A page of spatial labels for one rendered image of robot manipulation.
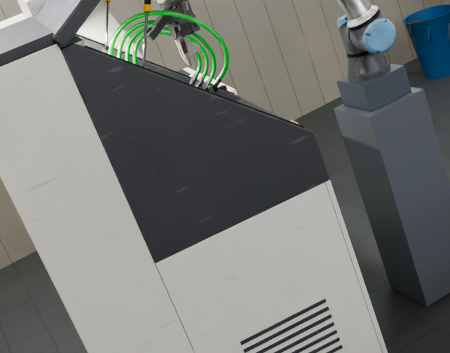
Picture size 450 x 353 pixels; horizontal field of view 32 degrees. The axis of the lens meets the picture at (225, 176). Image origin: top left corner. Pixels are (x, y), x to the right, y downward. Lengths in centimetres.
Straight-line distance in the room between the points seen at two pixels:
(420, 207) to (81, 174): 133
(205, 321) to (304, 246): 38
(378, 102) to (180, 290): 99
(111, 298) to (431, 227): 129
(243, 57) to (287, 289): 308
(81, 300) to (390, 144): 121
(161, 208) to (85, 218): 22
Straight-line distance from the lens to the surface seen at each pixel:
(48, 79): 210
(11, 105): 211
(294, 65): 551
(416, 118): 287
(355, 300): 256
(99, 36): 282
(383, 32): 265
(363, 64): 281
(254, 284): 240
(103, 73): 212
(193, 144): 221
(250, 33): 534
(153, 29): 246
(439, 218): 302
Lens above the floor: 172
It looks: 20 degrees down
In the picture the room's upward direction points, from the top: 21 degrees counter-clockwise
